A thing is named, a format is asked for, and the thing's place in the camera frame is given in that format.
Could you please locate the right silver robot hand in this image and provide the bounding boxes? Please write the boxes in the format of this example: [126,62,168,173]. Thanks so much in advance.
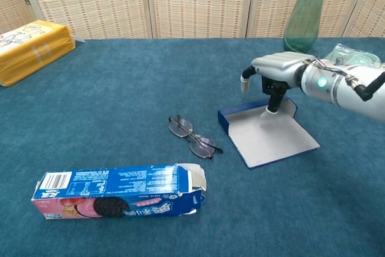
[239,51,316,119]

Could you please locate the blue and white glasses case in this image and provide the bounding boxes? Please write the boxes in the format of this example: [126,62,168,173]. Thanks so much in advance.
[217,98,321,170]

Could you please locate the thin metal eyeglasses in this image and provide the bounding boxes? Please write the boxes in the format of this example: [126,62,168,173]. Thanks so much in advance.
[167,114,224,159]

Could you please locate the green spray bottle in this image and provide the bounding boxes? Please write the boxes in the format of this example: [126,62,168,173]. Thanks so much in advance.
[283,0,328,54]

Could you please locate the mint green bagged dustpan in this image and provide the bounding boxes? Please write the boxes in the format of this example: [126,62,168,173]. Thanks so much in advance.
[323,43,385,68]

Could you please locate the bamboo folding screen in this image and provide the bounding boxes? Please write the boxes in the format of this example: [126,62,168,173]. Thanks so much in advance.
[0,0,385,40]

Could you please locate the blue felt table cover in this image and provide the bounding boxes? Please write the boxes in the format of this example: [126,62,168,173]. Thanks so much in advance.
[0,37,385,257]

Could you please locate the opened blue cookie box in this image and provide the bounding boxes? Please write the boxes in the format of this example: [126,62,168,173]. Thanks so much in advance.
[31,163,208,220]

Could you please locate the yellow tissue pack with dogs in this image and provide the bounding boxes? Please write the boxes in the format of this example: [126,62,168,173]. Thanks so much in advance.
[0,19,76,87]

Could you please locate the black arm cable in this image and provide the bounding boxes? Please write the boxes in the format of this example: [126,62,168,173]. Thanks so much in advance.
[345,72,385,101]

